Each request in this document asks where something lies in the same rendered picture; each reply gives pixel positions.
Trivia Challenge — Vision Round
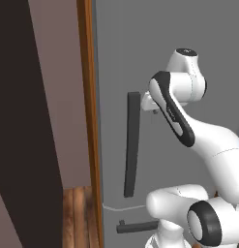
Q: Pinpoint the dark grey drawer handle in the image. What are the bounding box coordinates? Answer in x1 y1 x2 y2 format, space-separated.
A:
116 219 161 234

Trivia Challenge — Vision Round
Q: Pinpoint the dark grey fridge door handle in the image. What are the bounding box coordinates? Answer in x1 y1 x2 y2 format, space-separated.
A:
123 91 142 199

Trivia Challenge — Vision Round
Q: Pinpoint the dark brown cabinet side panel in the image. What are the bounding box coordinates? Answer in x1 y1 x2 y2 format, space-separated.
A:
0 0 64 248

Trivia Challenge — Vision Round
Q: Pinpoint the grey fridge door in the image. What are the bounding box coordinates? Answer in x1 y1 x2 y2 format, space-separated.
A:
91 0 239 212

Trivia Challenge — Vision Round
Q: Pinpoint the grey fridge bottom drawer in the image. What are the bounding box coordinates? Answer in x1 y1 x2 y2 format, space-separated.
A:
101 203 164 248

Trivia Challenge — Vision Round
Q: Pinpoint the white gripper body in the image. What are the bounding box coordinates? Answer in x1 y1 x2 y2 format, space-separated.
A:
140 91 160 114

